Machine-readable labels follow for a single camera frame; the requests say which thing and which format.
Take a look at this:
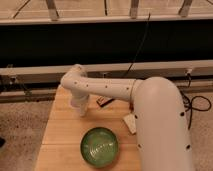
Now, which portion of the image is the black hanging cable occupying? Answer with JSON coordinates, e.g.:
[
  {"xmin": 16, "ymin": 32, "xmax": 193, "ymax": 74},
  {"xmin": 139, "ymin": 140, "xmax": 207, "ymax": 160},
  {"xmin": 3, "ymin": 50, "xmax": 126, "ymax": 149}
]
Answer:
[{"xmin": 114, "ymin": 12, "xmax": 152, "ymax": 81}]

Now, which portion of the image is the white soap bar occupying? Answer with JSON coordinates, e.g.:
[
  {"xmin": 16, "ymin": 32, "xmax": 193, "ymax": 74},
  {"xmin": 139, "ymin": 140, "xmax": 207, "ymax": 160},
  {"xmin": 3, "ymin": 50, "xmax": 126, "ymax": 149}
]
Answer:
[{"xmin": 123, "ymin": 114, "xmax": 136, "ymax": 134}]

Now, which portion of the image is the dark chocolate bar box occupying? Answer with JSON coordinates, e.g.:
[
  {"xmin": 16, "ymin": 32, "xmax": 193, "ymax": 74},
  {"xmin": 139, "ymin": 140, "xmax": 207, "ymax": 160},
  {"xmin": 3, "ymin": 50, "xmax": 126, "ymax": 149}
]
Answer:
[{"xmin": 96, "ymin": 96, "xmax": 114, "ymax": 107}]

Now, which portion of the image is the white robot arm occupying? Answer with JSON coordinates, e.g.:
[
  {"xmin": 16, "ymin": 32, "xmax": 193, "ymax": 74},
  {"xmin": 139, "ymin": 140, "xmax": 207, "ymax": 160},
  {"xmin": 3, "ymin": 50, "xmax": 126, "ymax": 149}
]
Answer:
[{"xmin": 60, "ymin": 64, "xmax": 195, "ymax": 171}]

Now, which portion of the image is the black floor cable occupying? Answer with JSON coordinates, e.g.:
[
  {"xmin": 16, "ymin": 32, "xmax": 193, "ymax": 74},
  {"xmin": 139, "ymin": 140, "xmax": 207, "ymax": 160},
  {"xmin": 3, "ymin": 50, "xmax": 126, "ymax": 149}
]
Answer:
[{"xmin": 179, "ymin": 72, "xmax": 212, "ymax": 131}]

